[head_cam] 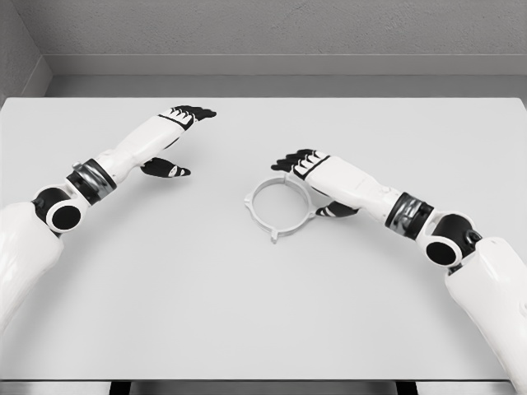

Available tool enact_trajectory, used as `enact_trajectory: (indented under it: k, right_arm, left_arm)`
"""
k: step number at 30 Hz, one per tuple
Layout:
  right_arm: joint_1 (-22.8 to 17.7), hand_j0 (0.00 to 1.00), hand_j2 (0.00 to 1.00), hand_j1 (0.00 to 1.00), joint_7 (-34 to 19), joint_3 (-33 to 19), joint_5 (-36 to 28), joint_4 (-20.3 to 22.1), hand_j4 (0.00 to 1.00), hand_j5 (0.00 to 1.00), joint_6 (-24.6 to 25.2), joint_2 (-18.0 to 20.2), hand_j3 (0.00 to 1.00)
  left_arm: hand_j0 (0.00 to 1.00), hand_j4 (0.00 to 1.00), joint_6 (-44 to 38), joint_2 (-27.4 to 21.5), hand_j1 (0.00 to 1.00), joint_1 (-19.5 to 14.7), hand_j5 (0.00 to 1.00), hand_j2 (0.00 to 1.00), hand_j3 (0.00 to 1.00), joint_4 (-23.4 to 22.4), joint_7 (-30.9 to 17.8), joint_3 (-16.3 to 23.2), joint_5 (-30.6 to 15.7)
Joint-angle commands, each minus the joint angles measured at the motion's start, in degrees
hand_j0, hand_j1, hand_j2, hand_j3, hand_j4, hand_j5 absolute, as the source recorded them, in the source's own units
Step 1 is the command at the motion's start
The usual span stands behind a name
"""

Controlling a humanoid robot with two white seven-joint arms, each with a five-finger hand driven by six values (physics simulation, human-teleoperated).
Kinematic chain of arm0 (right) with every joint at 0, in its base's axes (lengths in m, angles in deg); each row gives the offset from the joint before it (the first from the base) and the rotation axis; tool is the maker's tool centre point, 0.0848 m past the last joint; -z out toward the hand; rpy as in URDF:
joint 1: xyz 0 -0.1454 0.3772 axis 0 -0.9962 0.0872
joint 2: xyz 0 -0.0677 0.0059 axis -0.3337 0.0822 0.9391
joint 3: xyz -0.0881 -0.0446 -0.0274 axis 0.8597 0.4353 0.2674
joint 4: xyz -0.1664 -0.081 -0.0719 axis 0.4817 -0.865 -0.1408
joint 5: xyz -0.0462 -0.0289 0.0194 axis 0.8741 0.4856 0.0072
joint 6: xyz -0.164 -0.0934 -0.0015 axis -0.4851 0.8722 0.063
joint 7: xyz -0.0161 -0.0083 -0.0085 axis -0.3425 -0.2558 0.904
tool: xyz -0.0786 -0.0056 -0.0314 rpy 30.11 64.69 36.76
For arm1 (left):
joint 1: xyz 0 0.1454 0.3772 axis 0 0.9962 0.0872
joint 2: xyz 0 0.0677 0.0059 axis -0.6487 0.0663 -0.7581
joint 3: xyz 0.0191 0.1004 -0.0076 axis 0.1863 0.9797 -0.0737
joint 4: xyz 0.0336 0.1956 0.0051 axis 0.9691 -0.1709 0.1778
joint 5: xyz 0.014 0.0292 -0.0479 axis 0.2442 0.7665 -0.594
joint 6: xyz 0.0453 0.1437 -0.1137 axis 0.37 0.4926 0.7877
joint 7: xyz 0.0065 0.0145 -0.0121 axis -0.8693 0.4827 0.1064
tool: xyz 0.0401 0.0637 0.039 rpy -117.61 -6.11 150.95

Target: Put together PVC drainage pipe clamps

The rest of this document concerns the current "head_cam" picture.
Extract left robot hand striped fingers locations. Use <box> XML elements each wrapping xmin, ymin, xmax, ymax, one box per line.
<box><xmin>116</xmin><ymin>105</ymin><xmax>218</xmax><ymax>179</ymax></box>

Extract right robot hand striped fingers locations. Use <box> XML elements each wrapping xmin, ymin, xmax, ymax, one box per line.
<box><xmin>270</xmin><ymin>148</ymin><xmax>383</xmax><ymax>219</ymax></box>

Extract white round PVC pipe clamp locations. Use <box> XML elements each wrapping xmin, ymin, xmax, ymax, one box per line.
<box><xmin>243</xmin><ymin>172</ymin><xmax>319</xmax><ymax>246</ymax></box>

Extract wide white table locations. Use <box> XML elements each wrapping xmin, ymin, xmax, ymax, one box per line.
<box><xmin>0</xmin><ymin>96</ymin><xmax>527</xmax><ymax>395</ymax></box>

